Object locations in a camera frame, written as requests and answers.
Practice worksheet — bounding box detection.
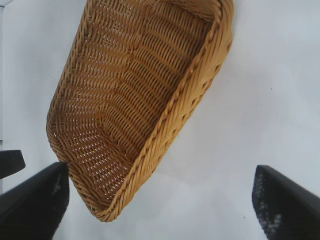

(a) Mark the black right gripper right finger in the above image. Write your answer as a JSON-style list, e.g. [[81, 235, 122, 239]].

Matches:
[[251, 164, 320, 240]]

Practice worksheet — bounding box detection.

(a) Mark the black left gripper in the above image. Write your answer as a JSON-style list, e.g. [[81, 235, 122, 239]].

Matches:
[[0, 149, 27, 180]]

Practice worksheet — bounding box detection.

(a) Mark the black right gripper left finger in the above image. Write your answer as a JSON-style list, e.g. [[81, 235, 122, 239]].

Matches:
[[0, 161, 71, 240]]

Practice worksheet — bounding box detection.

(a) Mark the woven wicker basket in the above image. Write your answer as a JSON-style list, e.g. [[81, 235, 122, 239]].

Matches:
[[45, 0, 235, 223]]

